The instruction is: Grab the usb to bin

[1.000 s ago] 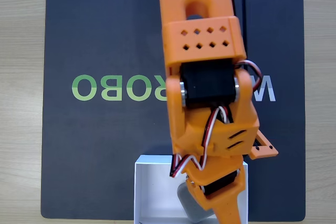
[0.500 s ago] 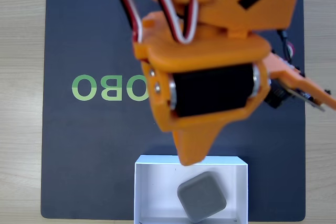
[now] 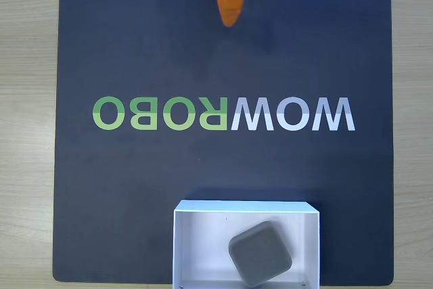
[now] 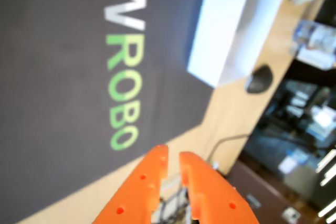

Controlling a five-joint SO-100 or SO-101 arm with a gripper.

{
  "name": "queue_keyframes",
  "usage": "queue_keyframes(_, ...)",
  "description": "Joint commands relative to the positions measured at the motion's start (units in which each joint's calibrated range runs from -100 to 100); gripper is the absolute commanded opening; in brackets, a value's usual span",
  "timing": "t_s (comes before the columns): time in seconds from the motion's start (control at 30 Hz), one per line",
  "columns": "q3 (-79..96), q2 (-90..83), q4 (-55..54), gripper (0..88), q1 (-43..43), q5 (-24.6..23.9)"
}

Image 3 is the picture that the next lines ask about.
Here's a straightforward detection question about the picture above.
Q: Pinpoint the grey square usb device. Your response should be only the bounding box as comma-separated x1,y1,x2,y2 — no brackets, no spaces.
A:
228,220,294,288

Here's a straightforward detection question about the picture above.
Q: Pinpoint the white cardboard box bin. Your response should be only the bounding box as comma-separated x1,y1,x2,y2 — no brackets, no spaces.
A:
173,200,321,289

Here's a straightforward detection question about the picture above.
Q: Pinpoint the dark mat with WOWROBO logo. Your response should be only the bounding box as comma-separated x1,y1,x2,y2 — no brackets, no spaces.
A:
52,0,395,285

